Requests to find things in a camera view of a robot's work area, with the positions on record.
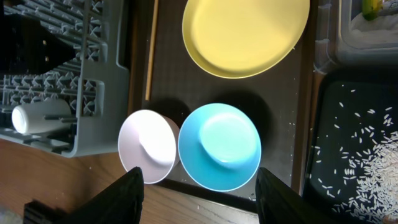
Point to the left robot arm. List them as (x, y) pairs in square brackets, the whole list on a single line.
[(29, 48)]

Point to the black rectangular tray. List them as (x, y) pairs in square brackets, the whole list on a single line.
[(351, 149)]

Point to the grey plastic dish rack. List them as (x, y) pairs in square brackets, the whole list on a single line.
[(94, 83)]

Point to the light blue bowl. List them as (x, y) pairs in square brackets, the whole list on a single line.
[(219, 147)]

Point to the pile of white rice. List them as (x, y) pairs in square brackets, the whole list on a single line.
[(370, 168)]

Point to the clear plastic bin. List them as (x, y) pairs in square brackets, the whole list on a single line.
[(335, 46)]

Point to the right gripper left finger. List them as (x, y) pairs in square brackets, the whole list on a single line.
[(121, 202)]

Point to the pink white bowl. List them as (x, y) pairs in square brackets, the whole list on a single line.
[(149, 140)]

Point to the yellow round plate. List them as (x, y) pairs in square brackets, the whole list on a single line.
[(242, 38)]

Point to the white cup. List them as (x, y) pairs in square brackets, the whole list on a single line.
[(29, 118)]

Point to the wooden chopstick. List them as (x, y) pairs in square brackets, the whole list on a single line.
[(151, 50)]

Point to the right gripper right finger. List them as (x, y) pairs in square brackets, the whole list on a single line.
[(278, 203)]

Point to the dark brown serving tray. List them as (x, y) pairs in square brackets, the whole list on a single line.
[(272, 99)]

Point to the white napkin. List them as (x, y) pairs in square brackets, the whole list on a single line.
[(381, 30)]

